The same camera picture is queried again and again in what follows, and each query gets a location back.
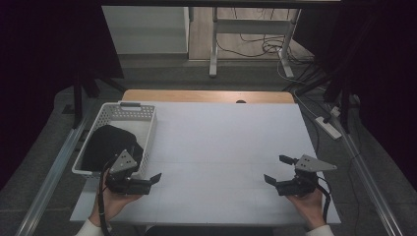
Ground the person's left hand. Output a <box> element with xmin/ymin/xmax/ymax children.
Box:
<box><xmin>89</xmin><ymin>171</ymin><xmax>144</xmax><ymax>228</ymax></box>

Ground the wooden table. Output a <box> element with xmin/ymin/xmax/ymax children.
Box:
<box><xmin>121</xmin><ymin>88</ymin><xmax>296</xmax><ymax>105</ymax></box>

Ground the black overhead bar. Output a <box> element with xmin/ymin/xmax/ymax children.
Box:
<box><xmin>97</xmin><ymin>0</ymin><xmax>342</xmax><ymax>10</ymax></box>

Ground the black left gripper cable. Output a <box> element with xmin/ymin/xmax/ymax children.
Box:
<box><xmin>97</xmin><ymin>156</ymin><xmax>116</xmax><ymax>236</ymax></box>

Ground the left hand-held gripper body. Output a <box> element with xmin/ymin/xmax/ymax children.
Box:
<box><xmin>103</xmin><ymin>149</ymin><xmax>152</xmax><ymax>197</ymax></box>

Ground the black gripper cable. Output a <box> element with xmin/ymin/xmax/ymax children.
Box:
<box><xmin>97</xmin><ymin>156</ymin><xmax>116</xmax><ymax>236</ymax></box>
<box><xmin>315</xmin><ymin>176</ymin><xmax>332</xmax><ymax>225</ymax></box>

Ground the white cabinet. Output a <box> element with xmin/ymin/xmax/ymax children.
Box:
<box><xmin>101</xmin><ymin>5</ymin><xmax>191</xmax><ymax>55</ymax></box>

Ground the bundle of floor cables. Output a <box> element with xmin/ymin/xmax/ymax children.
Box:
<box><xmin>215</xmin><ymin>8</ymin><xmax>318</xmax><ymax>67</ymax></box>

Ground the dark navy knit vest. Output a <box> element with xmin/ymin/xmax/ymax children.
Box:
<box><xmin>81</xmin><ymin>124</ymin><xmax>145</xmax><ymax>173</ymax></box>

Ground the white power strip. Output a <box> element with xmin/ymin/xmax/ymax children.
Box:
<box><xmin>315</xmin><ymin>116</ymin><xmax>343</xmax><ymax>141</ymax></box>

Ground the black metal stand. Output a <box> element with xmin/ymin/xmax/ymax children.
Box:
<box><xmin>72</xmin><ymin>67</ymin><xmax>126</xmax><ymax>130</ymax></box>
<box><xmin>323</xmin><ymin>63</ymin><xmax>354</xmax><ymax>134</ymax></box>

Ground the white perforated plastic basket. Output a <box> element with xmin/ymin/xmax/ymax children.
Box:
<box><xmin>71</xmin><ymin>101</ymin><xmax>158</xmax><ymax>181</ymax></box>

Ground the aluminium rail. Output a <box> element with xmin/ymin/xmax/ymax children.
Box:
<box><xmin>330</xmin><ymin>114</ymin><xmax>404</xmax><ymax>236</ymax></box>
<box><xmin>14</xmin><ymin>114</ymin><xmax>89</xmax><ymax>236</ymax></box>

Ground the person's right hand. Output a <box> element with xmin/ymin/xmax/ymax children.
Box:
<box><xmin>286</xmin><ymin>188</ymin><xmax>327</xmax><ymax>231</ymax></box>

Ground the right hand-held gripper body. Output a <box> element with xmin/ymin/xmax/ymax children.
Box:
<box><xmin>274</xmin><ymin>153</ymin><xmax>338</xmax><ymax>199</ymax></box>

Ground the dark curtain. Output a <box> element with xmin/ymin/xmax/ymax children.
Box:
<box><xmin>0</xmin><ymin>0</ymin><xmax>125</xmax><ymax>192</ymax></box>
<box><xmin>293</xmin><ymin>0</ymin><xmax>417</xmax><ymax>185</ymax></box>

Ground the white metal desk frame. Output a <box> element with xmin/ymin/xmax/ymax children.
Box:
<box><xmin>208</xmin><ymin>7</ymin><xmax>302</xmax><ymax>79</ymax></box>

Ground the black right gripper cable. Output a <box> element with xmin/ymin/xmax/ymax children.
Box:
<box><xmin>315</xmin><ymin>176</ymin><xmax>332</xmax><ymax>225</ymax></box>

